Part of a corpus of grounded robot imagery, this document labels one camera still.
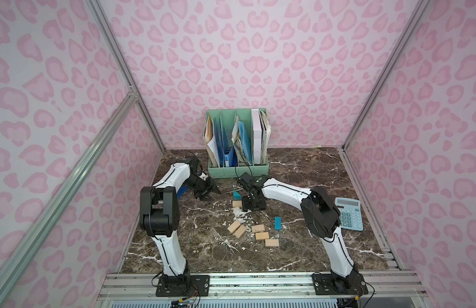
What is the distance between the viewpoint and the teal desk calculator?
895 mm

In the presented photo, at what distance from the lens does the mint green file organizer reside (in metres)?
0.95

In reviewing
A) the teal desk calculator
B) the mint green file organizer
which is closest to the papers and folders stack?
the mint green file organizer

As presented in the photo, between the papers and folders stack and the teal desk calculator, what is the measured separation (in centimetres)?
46

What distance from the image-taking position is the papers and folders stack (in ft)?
3.10

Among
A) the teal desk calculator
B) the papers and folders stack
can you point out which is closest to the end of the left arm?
the papers and folders stack

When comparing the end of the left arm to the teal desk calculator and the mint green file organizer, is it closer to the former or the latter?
the mint green file organizer
